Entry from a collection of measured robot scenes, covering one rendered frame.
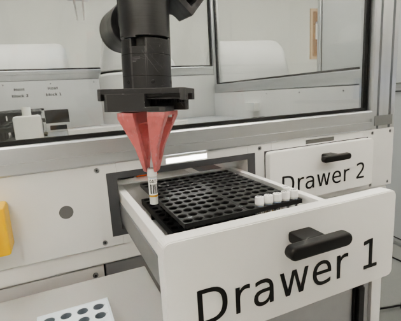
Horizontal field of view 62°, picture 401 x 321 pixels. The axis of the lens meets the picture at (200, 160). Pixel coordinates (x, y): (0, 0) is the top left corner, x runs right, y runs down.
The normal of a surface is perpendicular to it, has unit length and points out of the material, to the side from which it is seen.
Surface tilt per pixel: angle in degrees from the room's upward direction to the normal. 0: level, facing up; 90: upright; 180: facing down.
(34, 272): 90
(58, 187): 90
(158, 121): 110
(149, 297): 0
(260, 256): 90
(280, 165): 90
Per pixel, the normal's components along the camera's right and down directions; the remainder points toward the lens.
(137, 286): -0.06, -0.98
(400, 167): -0.95, 0.11
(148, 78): 0.23, 0.18
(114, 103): -0.16, 0.18
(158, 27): 0.58, 0.14
